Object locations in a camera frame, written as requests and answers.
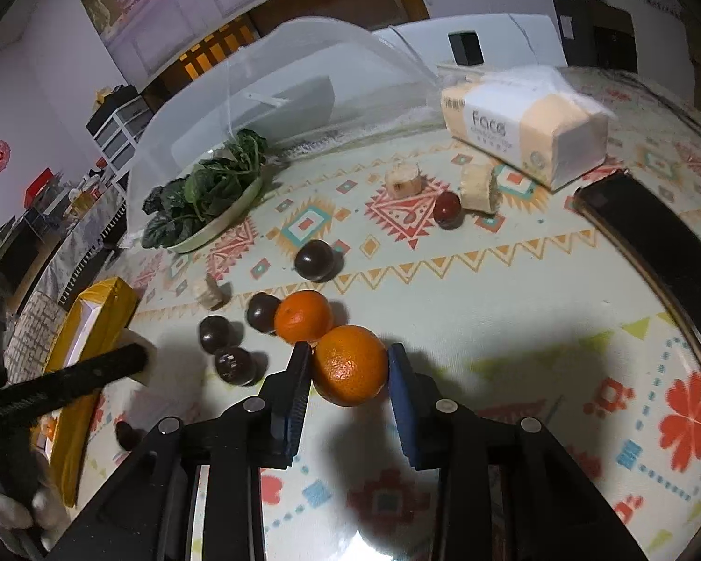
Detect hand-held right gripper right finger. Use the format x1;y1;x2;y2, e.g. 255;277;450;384
387;344;649;561

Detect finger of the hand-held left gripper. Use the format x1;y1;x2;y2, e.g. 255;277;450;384
0;344;153;422

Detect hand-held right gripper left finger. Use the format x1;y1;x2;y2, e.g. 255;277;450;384
47;342;315;561

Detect orange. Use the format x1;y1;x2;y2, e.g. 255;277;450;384
311;325;389;407
273;290;334;345

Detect dark purple plum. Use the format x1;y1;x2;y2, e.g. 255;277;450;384
199;316;237;354
213;346;257;387
293;239;335;281
115;421;144;451
246;292;281;334

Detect yellow cardboard box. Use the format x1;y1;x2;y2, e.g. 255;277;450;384
41;277;140;506

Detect person's left hand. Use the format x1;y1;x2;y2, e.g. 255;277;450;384
0;467;71;551

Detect patterned chair back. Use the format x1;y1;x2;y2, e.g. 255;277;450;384
3;292;65;369

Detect cloth-covered side table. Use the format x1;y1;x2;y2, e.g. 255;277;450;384
35;187;123;305

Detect red box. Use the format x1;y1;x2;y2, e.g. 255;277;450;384
25;168;56;202

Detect metal plate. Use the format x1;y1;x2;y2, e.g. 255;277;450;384
169;175;265;255

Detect spinach leaves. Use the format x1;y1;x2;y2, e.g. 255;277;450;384
142;129;268;249

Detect plastic drawer unit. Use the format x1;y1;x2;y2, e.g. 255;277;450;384
86;86;156;182

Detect tissue paper pack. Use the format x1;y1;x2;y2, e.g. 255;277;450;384
440;67;610;192

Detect white mesh food cover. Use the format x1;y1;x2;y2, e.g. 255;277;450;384
125;16;445;246

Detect white plastic chair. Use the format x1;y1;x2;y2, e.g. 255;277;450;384
374;13;567;71

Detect brown wooden cabinet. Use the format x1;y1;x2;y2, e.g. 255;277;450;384
140;0;433;94

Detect black cabinet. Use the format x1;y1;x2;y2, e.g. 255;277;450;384
552;0;640;71

